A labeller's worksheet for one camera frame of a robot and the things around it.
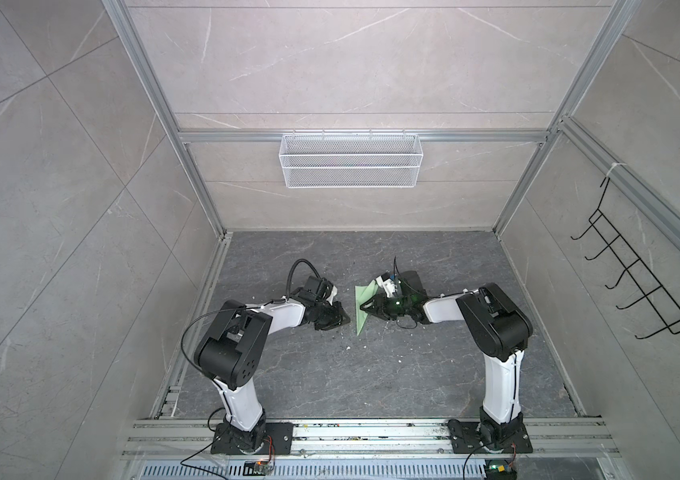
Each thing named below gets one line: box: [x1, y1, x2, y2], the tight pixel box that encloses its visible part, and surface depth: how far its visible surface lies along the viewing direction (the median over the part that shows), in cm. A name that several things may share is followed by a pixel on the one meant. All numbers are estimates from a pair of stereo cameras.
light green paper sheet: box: [355, 279, 378, 336], surface depth 102 cm
